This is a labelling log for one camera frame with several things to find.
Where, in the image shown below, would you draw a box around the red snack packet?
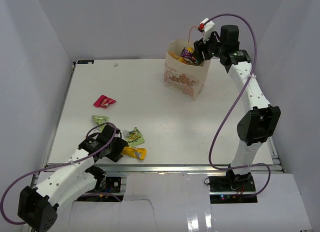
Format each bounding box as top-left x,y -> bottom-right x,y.
93,95 -> 116,108

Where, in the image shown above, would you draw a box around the aluminium table frame rail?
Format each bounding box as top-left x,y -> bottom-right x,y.
43,164 -> 285,173

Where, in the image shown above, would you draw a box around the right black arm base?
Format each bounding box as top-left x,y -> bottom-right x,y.
203,176 -> 258,204

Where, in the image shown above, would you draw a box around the purple brown candy packet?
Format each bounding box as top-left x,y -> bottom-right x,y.
180,47 -> 199,66

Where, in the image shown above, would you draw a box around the large tan chips bag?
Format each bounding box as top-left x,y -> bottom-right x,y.
168,51 -> 188,64

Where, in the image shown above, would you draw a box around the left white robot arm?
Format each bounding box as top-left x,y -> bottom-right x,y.
17,123 -> 128,231

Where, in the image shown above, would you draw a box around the cream paper bag orange handles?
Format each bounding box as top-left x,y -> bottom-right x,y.
163,39 -> 211,100

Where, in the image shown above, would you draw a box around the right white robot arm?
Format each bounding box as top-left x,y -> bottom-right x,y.
193,22 -> 281,191

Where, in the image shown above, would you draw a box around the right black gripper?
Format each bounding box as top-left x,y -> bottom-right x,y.
193,31 -> 226,63

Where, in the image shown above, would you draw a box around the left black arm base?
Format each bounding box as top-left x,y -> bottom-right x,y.
85,166 -> 122,193

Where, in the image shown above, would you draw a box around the light green snack packet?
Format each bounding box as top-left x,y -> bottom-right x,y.
91,115 -> 109,131

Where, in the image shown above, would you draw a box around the green white snack pouch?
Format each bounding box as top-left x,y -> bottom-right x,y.
123,127 -> 145,147

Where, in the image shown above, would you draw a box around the left blue corner label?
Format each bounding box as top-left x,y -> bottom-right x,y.
76,60 -> 95,65

